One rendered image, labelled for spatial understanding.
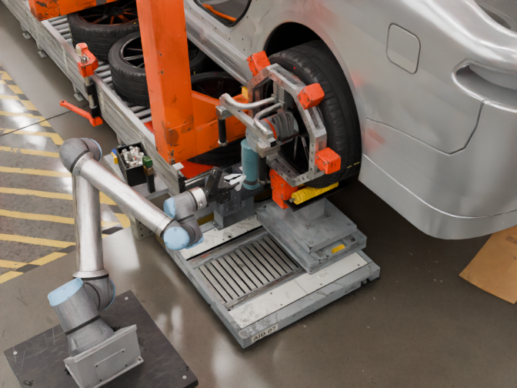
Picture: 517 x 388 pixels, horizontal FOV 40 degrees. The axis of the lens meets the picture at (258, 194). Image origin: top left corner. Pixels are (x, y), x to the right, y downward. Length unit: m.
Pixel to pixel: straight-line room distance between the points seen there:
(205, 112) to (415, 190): 1.23
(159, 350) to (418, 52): 1.59
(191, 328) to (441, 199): 1.42
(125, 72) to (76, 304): 1.96
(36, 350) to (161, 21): 1.51
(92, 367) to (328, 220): 1.47
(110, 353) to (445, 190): 1.44
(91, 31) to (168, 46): 1.80
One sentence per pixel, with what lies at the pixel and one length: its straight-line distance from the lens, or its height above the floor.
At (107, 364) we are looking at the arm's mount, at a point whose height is 0.40.
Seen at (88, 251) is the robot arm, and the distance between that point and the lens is 3.05.
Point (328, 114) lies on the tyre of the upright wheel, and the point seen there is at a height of 1.04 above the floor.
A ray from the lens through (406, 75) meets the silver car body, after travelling 2.67.
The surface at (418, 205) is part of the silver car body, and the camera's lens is 2.88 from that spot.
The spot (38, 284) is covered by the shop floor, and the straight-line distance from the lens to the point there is 3.89.
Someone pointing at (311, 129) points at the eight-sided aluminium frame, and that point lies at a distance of 3.02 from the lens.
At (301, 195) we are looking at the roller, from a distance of 3.38.
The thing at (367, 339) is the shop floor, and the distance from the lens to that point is 3.49.
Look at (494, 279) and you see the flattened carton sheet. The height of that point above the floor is 0.01.
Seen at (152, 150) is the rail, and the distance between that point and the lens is 4.05.
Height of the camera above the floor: 2.72
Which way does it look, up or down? 40 degrees down
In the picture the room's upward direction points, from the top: 1 degrees counter-clockwise
